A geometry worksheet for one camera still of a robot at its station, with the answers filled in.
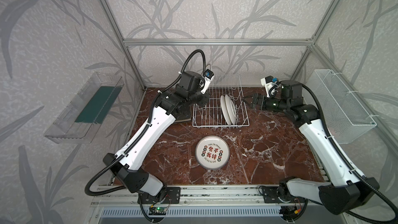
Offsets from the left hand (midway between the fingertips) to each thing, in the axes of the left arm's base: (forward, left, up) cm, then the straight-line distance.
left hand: (207, 86), depth 70 cm
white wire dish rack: (+7, -2, -36) cm, 36 cm away
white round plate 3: (+3, -13, -23) cm, 27 cm away
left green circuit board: (-45, +23, -38) cm, 63 cm away
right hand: (-2, -19, -3) cm, 20 cm away
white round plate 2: (+2, -10, -21) cm, 23 cm away
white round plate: (-18, -3, -36) cm, 40 cm away
